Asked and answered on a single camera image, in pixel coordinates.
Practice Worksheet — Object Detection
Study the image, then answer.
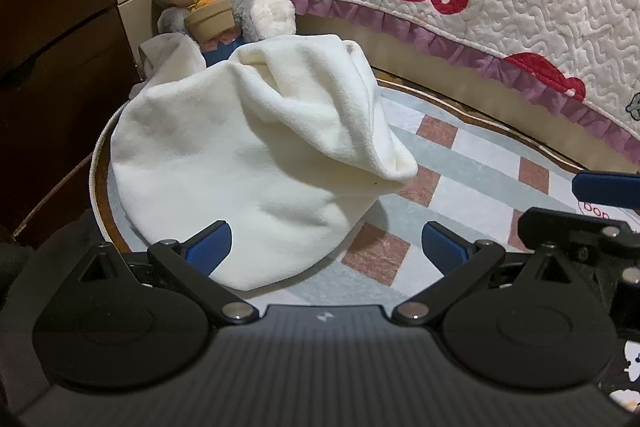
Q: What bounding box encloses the white fleece zip jacket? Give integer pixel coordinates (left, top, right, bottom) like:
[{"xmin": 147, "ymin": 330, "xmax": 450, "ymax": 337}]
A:
[{"xmin": 111, "ymin": 34, "xmax": 418, "ymax": 291}]

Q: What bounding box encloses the checkered pastel floor rug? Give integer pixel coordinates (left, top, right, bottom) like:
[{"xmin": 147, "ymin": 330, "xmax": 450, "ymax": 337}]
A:
[{"xmin": 90, "ymin": 85, "xmax": 639, "ymax": 309}]

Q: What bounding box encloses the dark wooden wardrobe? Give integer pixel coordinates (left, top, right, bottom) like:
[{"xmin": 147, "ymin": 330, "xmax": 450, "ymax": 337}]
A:
[{"xmin": 1, "ymin": 0, "xmax": 138, "ymax": 246}]

